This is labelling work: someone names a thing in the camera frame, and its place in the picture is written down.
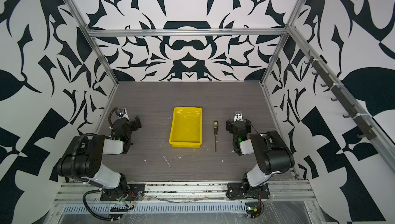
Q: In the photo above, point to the black wall hook rack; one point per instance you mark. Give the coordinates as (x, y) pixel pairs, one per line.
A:
(343, 96)

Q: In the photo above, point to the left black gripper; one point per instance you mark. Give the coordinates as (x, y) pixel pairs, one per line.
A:
(133, 125)

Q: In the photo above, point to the black yellow screwdriver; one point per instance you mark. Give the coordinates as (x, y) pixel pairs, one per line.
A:
(216, 127)

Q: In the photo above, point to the yellow plastic bin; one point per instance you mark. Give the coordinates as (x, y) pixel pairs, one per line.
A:
(187, 127)

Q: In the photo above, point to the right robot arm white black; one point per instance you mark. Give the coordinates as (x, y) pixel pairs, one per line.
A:
(272, 155)

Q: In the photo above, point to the aluminium front rail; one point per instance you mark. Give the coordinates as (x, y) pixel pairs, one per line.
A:
(195, 191)

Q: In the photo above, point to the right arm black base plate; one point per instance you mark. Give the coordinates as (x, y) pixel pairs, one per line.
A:
(248, 190)

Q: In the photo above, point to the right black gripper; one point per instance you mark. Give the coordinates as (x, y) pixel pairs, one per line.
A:
(231, 126)

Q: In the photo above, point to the white slotted cable duct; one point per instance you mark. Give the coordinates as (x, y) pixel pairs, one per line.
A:
(161, 208)

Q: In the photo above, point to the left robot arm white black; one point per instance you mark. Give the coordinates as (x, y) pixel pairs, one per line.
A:
(82, 160)

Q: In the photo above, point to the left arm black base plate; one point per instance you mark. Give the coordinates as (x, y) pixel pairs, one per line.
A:
(123, 191)

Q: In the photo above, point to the small green circuit board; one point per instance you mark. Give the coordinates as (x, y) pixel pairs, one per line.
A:
(253, 211)

